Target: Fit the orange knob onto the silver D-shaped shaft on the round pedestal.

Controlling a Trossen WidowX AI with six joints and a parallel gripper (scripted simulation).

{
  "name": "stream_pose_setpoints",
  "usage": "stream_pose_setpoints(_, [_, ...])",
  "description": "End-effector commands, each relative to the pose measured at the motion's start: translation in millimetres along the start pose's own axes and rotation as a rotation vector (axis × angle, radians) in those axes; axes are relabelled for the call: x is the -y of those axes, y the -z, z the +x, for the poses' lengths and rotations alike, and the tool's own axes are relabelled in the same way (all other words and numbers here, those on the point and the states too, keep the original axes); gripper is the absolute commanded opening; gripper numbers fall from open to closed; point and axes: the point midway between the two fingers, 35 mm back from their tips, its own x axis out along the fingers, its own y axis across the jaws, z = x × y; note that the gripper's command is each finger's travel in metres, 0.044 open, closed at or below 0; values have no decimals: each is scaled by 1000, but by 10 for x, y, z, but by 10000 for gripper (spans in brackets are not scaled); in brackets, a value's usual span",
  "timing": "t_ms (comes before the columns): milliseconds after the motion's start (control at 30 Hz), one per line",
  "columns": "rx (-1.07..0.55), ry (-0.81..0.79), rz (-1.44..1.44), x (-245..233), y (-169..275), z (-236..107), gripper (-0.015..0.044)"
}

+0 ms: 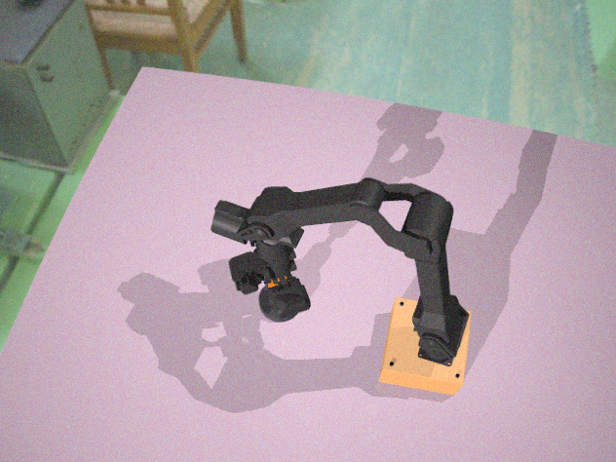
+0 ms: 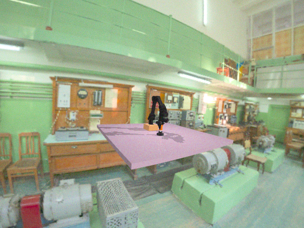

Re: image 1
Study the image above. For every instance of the grey round pedestal with silver shaft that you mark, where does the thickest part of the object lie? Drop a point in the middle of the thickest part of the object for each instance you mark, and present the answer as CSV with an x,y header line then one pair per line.
x,y
267,309

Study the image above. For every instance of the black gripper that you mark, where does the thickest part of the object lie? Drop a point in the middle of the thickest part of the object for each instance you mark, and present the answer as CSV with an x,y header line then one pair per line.
x,y
288,297

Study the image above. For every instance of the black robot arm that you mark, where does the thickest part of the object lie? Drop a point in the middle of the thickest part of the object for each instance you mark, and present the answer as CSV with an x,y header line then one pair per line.
x,y
275,219

